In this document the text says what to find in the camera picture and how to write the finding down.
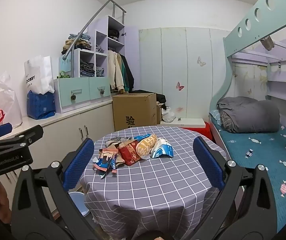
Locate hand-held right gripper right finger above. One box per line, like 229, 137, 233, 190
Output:
183, 137, 282, 240

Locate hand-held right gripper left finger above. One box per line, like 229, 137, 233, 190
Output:
9, 137, 101, 240

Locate blue plastic trash bin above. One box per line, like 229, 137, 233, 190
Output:
68, 191, 91, 217

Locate pile of snack wrappers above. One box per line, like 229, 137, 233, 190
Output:
92, 133, 174, 179

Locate person's left forearm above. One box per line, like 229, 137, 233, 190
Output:
0, 180, 12, 220

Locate blue patterned bag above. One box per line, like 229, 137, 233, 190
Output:
27, 90, 57, 120

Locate white plastic bag red print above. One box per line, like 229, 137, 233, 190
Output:
0, 71, 23, 130

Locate red plastic crate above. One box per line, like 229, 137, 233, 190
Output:
180, 121, 212, 140

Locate long white low cabinet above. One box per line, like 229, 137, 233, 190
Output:
0, 97, 116, 218

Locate white flat board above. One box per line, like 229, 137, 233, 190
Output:
160, 117, 206, 128

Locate blue plaid pillow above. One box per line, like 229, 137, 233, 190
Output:
209, 109, 223, 127

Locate teal candy print bedsheet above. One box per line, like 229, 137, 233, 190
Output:
214, 124, 286, 233

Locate grey checked tablecloth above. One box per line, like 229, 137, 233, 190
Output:
79, 126, 229, 240

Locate teal two-drawer unit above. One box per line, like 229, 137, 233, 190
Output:
54, 76, 111, 114

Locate white paper shopping bag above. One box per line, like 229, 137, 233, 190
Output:
24, 55, 55, 95

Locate small white plastic bag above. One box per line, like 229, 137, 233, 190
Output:
161, 106, 176, 123

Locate grey quilt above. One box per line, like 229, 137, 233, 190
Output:
216, 96, 281, 133

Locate large cardboard box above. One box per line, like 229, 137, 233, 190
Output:
112, 93, 158, 132

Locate black clothing heap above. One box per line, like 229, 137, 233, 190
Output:
155, 93, 167, 105

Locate dark folded clothes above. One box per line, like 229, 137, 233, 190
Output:
80, 60, 95, 77

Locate grey metal handrail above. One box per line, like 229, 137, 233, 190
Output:
63, 0, 127, 60

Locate beige hanging jacket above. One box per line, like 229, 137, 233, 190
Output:
107, 51, 123, 91

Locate black hanging jacket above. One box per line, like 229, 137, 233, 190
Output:
120, 54, 135, 92

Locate stack of folded clothes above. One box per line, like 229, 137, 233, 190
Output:
61, 33, 92, 55

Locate green hanging jacket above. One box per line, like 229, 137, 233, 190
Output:
119, 54, 130, 90

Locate pale green wardrobe doors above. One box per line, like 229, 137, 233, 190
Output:
138, 27, 233, 120

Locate purple stepped cube shelf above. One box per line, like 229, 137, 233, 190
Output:
58, 15, 140, 93

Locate black folded clothes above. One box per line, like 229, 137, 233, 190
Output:
108, 29, 120, 41

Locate teal bunk bed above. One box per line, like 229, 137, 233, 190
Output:
208, 0, 286, 235

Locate purple wall shelves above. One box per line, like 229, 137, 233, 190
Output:
233, 34, 286, 104

